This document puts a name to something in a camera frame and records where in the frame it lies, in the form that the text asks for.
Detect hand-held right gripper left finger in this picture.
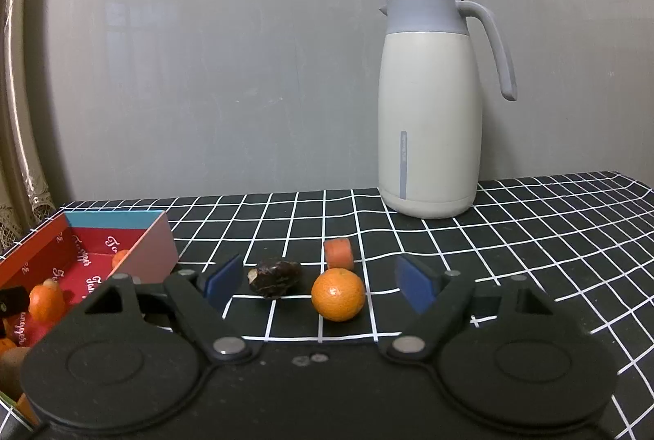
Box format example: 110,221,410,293
84,253,254,365

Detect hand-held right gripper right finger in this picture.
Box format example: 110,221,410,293
378,255,559,365

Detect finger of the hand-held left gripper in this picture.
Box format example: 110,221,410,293
0,287,28,318

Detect thick carrot chunk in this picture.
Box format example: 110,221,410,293
29,280,65,322

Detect beige round fruit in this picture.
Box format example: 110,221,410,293
0,347,32,401

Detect light orange mandarin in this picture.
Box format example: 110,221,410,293
311,267,367,322

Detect red and orange cardboard box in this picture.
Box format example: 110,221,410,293
0,210,179,425

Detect dark fruit with pale end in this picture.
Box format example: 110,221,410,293
247,257,302,300

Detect small carrot slice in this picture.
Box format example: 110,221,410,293
324,238,354,271

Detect beige patterned curtain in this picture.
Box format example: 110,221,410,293
0,0,58,257

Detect black white checked tablecloth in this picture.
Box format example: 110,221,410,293
0,171,654,440

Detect cream and grey thermos jug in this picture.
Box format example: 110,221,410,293
378,0,518,219

